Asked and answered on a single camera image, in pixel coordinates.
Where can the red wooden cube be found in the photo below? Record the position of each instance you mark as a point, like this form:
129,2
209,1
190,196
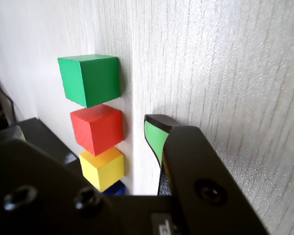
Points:
100,129

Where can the yellow wooden cube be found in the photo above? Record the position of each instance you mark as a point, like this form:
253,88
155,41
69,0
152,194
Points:
103,171

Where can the green wooden cube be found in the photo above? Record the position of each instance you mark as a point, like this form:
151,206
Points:
98,80

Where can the blue wooden cube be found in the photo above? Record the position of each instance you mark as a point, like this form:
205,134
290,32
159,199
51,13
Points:
116,189

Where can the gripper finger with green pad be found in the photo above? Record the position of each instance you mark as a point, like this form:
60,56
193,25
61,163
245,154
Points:
39,183
205,171

